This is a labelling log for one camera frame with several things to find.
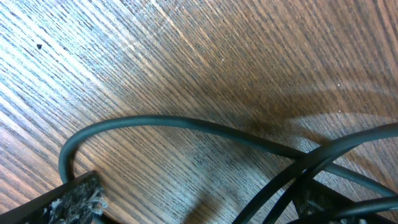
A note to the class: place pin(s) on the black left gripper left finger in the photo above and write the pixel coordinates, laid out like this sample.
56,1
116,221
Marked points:
77,201

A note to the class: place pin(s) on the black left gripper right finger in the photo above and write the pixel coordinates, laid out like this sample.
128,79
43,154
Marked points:
318,198

